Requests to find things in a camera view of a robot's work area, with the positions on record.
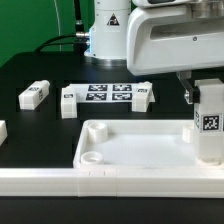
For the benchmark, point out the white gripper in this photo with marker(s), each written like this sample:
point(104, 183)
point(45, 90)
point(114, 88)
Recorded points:
point(175, 37)

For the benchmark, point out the white desk tabletop tray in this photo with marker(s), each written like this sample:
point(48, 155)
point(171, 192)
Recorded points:
point(143, 144)

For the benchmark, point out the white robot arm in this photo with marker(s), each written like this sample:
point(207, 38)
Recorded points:
point(107, 36)

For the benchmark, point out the white block at left edge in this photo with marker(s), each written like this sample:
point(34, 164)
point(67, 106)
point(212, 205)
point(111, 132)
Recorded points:
point(3, 131)

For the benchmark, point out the white marker base plate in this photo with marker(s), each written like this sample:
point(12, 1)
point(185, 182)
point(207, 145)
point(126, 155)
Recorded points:
point(109, 93)

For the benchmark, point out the white L-shaped fence wall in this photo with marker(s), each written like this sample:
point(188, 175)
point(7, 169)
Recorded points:
point(196, 182)

